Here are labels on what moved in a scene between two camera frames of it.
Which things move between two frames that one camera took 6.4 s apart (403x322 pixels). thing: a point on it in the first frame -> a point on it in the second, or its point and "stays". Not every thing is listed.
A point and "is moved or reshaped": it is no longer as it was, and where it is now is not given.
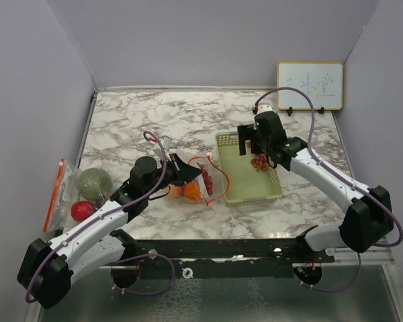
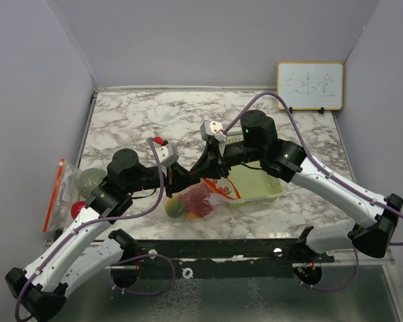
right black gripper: [246, 133] -> [209, 165]
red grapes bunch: [207, 179] is moved or reshaped
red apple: [82, 210] stays
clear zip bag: [212, 183] is moved or reshaped
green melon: [95, 184] stays
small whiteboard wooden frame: [322, 81] stays
